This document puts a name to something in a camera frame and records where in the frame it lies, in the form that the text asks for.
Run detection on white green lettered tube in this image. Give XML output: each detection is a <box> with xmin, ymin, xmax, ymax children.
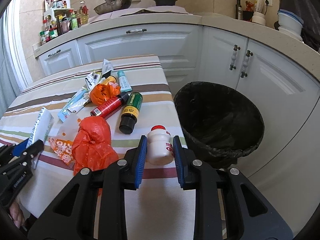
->
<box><xmin>26</xmin><ymin>107</ymin><xmax>54</xmax><ymax>169</ymax></box>

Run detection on red spray can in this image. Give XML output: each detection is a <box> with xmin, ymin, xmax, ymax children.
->
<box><xmin>90</xmin><ymin>92</ymin><xmax>129</xmax><ymax>119</ymax></box>

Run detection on white yogurt bottle red cap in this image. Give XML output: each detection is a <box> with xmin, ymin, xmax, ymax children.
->
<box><xmin>147</xmin><ymin>125</ymin><xmax>174</xmax><ymax>166</ymax></box>

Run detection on white kitchen cabinets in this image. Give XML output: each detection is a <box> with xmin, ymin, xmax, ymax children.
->
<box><xmin>36</xmin><ymin>23</ymin><xmax>319</xmax><ymax>233</ymax></box>

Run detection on black lined trash bin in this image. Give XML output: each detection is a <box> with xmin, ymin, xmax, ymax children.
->
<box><xmin>174</xmin><ymin>81</ymin><xmax>265</xmax><ymax>169</ymax></box>

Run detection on left human hand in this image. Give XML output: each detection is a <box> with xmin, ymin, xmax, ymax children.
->
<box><xmin>9</xmin><ymin>201</ymin><xmax>25</xmax><ymax>228</ymax></box>

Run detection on orange white paper wrapper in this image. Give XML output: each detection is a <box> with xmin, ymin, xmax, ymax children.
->
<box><xmin>48</xmin><ymin>113</ymin><xmax>81</xmax><ymax>168</ymax></box>

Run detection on large red plastic bag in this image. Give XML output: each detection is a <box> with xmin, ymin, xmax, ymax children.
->
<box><xmin>72</xmin><ymin>116</ymin><xmax>119</xmax><ymax>175</ymax></box>

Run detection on light blue tube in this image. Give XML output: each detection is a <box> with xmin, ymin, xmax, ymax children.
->
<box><xmin>57</xmin><ymin>87</ymin><xmax>90</xmax><ymax>122</ymax></box>

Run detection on striped tablecloth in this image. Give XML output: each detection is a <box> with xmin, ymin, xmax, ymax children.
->
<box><xmin>0</xmin><ymin>54</ymin><xmax>228</xmax><ymax>240</ymax></box>

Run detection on small orange plastic bag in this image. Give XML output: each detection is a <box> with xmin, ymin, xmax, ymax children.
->
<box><xmin>89</xmin><ymin>82</ymin><xmax>120</xmax><ymax>106</ymax></box>

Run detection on crumpled white yellow carton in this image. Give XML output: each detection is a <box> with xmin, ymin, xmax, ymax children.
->
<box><xmin>85</xmin><ymin>71</ymin><xmax>101</xmax><ymax>92</ymax></box>

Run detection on green bottle black cap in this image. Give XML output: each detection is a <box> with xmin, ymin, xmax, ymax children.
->
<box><xmin>119</xmin><ymin>92</ymin><xmax>143</xmax><ymax>134</ymax></box>

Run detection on amber bottle yellow label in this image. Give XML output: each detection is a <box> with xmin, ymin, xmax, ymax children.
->
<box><xmin>102</xmin><ymin>75</ymin><xmax>117</xmax><ymax>85</ymax></box>

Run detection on teal capped white tube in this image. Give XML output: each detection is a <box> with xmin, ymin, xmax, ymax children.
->
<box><xmin>117</xmin><ymin>70</ymin><xmax>132</xmax><ymax>92</ymax></box>

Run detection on condiment bottles rack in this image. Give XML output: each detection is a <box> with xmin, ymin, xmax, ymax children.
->
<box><xmin>39</xmin><ymin>0</ymin><xmax>89</xmax><ymax>45</ymax></box>

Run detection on steel wok pan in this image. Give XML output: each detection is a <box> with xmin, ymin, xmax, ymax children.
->
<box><xmin>94</xmin><ymin>0</ymin><xmax>132</xmax><ymax>15</ymax></box>

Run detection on white stacked bowls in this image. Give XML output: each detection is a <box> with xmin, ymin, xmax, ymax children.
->
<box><xmin>278</xmin><ymin>9</ymin><xmax>304</xmax><ymax>42</ymax></box>

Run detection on white ceramic jar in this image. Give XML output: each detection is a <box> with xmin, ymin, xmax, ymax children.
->
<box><xmin>252</xmin><ymin>11</ymin><xmax>266</xmax><ymax>26</ymax></box>

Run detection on dark olive oil bottle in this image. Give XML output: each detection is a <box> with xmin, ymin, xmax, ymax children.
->
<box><xmin>235</xmin><ymin>0</ymin><xmax>242</xmax><ymax>20</ymax></box>

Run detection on black cast iron pot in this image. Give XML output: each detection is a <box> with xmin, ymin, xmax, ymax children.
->
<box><xmin>153</xmin><ymin>0</ymin><xmax>177</xmax><ymax>6</ymax></box>

